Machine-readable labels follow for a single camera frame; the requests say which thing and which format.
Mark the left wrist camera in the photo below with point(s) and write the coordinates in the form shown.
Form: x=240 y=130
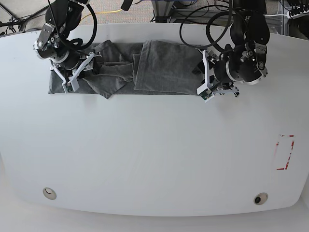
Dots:
x=205 y=93

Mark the left table grommet hole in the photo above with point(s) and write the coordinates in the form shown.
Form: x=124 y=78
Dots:
x=49 y=193

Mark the grey T-shirt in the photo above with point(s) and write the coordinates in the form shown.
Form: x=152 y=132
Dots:
x=148 y=68

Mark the aluminium frame post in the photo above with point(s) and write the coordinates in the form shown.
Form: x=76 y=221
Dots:
x=161 y=9

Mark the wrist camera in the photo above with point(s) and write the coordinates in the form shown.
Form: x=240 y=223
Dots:
x=71 y=86
x=205 y=93

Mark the black tripod stand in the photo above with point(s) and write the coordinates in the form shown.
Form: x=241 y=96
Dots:
x=23 y=9

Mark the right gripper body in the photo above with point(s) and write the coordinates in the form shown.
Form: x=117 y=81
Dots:
x=66 y=63

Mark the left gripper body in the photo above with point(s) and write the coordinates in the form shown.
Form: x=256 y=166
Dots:
x=245 y=64

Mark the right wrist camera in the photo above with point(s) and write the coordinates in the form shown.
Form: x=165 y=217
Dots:
x=71 y=86

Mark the white power strip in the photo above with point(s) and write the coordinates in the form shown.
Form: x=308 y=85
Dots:
x=298 y=11

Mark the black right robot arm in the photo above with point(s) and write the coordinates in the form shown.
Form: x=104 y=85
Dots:
x=62 y=17

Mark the red tape rectangle marking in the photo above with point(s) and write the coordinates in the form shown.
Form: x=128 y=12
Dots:
x=283 y=151

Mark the right table grommet hole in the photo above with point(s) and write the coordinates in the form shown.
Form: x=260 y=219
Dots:
x=260 y=198

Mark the table grommet hole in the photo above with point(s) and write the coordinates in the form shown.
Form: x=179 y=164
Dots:
x=49 y=193
x=260 y=198

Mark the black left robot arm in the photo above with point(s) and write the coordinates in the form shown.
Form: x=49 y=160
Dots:
x=247 y=24

